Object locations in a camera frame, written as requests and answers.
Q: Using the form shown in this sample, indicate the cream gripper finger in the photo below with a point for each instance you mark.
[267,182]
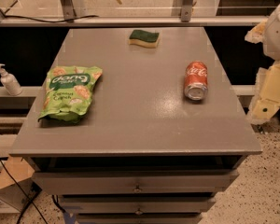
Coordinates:
[256,34]
[266,100]

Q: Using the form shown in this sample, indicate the drawer knob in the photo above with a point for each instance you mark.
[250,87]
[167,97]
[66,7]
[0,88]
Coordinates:
[139,212]
[137,189]

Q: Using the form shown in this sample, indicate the green rice chip bag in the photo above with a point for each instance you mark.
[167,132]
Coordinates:
[69,92]

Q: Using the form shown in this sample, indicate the cardboard box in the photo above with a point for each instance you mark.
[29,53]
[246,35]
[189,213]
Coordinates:
[14,189]

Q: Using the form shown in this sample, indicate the green yellow sponge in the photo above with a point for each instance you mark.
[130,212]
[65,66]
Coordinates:
[144,39]

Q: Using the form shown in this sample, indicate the top drawer knob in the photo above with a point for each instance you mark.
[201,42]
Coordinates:
[137,189]

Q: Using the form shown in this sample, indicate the red coke can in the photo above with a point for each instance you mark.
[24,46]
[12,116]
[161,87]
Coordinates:
[195,83]

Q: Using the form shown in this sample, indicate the white pump dispenser bottle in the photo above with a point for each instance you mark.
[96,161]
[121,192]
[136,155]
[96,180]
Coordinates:
[10,83]

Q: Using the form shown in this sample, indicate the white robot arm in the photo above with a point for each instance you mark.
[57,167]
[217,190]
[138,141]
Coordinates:
[271,42]

